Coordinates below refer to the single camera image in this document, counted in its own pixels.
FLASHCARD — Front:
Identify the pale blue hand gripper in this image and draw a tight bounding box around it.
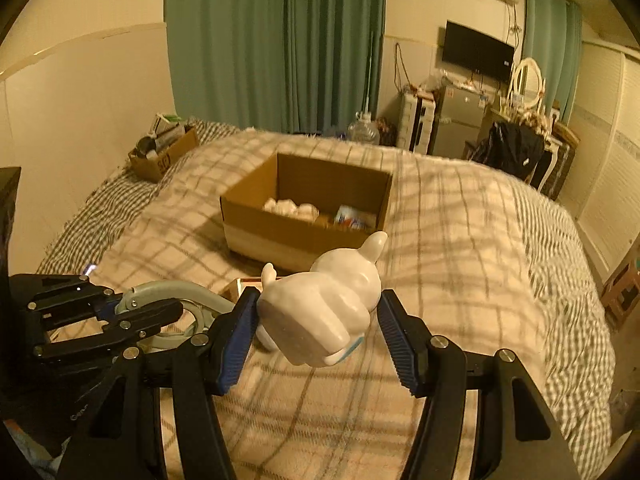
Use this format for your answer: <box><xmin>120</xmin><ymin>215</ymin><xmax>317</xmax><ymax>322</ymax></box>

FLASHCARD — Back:
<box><xmin>114</xmin><ymin>281</ymin><xmax>234</xmax><ymax>353</ymax></box>

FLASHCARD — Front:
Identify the white ceramic figurine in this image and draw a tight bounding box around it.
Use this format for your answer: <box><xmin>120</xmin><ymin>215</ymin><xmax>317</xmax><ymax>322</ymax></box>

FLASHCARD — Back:
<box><xmin>257</xmin><ymin>231</ymin><xmax>387</xmax><ymax>367</ymax></box>

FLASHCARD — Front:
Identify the small cardboard box with items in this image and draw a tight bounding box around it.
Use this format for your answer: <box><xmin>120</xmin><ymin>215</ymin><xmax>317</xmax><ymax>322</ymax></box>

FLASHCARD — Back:
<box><xmin>128</xmin><ymin>114</ymin><xmax>200</xmax><ymax>183</ymax></box>

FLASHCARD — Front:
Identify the plaid beige blanket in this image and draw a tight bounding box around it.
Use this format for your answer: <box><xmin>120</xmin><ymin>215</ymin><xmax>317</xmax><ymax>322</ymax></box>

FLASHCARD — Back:
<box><xmin>89</xmin><ymin>129</ymin><xmax>551</xmax><ymax>480</ymax></box>

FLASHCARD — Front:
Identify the open cardboard box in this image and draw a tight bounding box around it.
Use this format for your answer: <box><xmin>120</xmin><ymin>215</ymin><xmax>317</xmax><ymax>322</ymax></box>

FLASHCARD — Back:
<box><xmin>220</xmin><ymin>153</ymin><xmax>393</xmax><ymax>272</ymax></box>

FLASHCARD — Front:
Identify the black jacket on chair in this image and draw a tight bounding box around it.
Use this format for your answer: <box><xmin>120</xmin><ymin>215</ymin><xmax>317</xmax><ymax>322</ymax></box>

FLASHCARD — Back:
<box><xmin>471</xmin><ymin>122</ymin><xmax>544</xmax><ymax>181</ymax></box>

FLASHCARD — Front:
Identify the large water bottle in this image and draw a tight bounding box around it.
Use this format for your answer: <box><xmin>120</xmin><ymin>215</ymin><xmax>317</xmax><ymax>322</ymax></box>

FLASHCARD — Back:
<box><xmin>346</xmin><ymin>112</ymin><xmax>380</xmax><ymax>145</ymax></box>

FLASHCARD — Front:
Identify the green curtain left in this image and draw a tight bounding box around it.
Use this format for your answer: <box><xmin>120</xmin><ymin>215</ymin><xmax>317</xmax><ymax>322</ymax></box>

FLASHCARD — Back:
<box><xmin>164</xmin><ymin>0</ymin><xmax>385</xmax><ymax>133</ymax></box>

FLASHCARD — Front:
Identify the green curtain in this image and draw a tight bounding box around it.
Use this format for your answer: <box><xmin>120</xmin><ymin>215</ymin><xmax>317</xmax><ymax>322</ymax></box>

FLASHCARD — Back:
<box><xmin>522</xmin><ymin>0</ymin><xmax>582</xmax><ymax>122</ymax></box>
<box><xmin>164</xmin><ymin>0</ymin><xmax>385</xmax><ymax>133</ymax></box>

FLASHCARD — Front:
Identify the grey mini fridge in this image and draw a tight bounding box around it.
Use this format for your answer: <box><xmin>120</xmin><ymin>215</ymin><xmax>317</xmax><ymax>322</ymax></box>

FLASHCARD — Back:
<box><xmin>427</xmin><ymin>84</ymin><xmax>485</xmax><ymax>159</ymax></box>

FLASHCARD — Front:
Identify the white suitcase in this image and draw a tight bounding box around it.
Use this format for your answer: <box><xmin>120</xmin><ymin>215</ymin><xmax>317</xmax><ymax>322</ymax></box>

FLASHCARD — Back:
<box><xmin>396</xmin><ymin>91</ymin><xmax>436</xmax><ymax>155</ymax></box>

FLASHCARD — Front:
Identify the white oval mirror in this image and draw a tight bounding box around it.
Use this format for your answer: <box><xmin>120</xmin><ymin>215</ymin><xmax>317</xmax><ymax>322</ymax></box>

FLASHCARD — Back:
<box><xmin>508</xmin><ymin>58</ymin><xmax>546</xmax><ymax>110</ymax></box>

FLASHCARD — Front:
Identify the green curtain right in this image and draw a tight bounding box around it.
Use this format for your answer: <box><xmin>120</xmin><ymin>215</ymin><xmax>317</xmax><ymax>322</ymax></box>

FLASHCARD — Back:
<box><xmin>522</xmin><ymin>0</ymin><xmax>582</xmax><ymax>122</ymax></box>

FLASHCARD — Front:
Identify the black wall television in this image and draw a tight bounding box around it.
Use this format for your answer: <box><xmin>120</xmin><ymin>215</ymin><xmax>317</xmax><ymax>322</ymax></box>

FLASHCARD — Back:
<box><xmin>442</xmin><ymin>21</ymin><xmax>515</xmax><ymax>82</ymax></box>

